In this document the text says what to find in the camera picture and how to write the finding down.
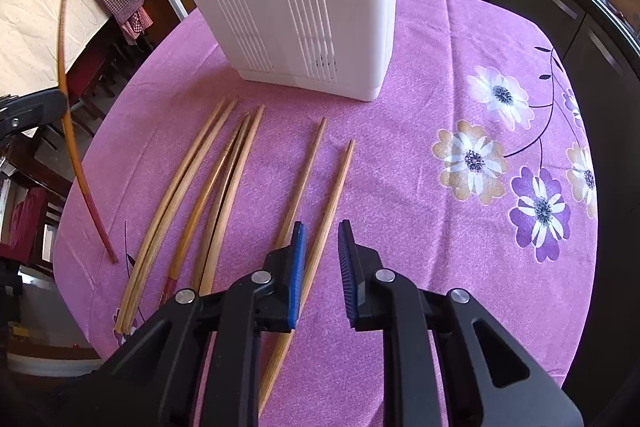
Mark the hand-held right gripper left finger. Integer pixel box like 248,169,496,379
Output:
55,221,307,427

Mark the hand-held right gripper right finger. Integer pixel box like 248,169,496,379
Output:
338,221,583,427

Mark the purple floral tablecloth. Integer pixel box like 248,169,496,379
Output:
50,0,599,427

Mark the wooden chair with red cushion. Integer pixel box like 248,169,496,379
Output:
0,147,68,280
64,49,123,138

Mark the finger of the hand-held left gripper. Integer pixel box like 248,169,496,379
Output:
0,89,67,142

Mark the dark kitchen cabinet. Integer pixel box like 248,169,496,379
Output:
397,0,640,408

